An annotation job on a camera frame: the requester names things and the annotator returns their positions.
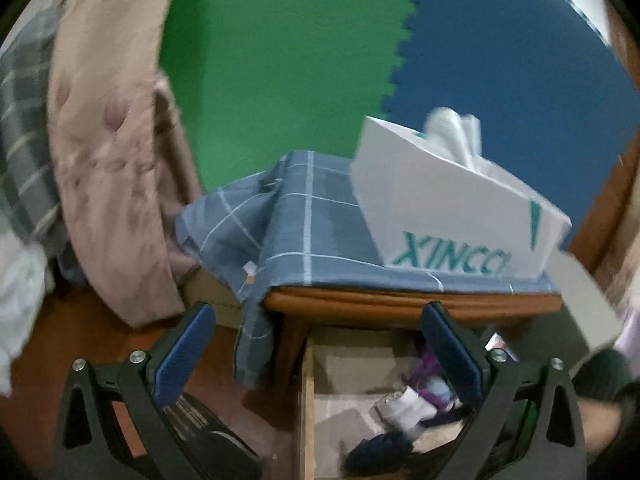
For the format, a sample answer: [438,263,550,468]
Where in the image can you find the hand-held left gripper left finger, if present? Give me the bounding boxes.
[52,301,217,480]

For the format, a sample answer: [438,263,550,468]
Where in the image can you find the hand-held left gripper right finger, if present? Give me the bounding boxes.
[421,301,588,480]

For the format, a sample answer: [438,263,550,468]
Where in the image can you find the purple underwear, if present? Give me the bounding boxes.
[412,347,453,406]

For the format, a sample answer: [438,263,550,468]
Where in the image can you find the light blue underwear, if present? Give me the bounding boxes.
[422,375,456,403]

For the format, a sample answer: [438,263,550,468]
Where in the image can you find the small white underwear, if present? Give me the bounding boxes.
[370,385,438,433]

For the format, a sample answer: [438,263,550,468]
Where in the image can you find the navy underwear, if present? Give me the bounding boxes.
[345,430,416,476]

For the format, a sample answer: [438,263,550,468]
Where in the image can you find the wooden drawer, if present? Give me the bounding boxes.
[297,327,501,480]

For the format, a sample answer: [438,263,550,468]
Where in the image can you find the white shoe box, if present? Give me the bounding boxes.
[350,116,572,281]

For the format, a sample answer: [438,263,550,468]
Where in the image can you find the large white underwear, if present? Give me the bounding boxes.
[425,107,483,171]

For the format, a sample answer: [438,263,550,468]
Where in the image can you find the person's right forearm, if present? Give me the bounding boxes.
[570,347,640,480]

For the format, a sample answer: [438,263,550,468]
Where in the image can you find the dark plaid cloth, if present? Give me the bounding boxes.
[162,392,261,480]

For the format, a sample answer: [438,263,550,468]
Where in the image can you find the cardboard box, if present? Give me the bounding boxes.
[182,267,248,328]

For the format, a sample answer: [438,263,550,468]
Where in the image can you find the wooden nightstand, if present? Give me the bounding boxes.
[264,285,563,480]

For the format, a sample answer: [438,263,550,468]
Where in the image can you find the grey foam cushion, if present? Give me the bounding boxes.
[545,247,626,356]

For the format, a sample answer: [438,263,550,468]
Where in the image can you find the white cloth at left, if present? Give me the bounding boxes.
[0,232,51,396]

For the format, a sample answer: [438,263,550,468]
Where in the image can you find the blue checked cloth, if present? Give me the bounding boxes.
[175,150,561,391]

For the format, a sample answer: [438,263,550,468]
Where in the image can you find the grey plaid blanket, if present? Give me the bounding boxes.
[0,7,68,261]

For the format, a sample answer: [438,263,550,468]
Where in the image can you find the blue foam mat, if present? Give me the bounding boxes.
[382,0,640,251]

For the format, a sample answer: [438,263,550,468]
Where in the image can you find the green foam mat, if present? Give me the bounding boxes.
[157,0,431,193]

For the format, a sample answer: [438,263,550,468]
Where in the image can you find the brown wooden frame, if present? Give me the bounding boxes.
[562,135,640,271]

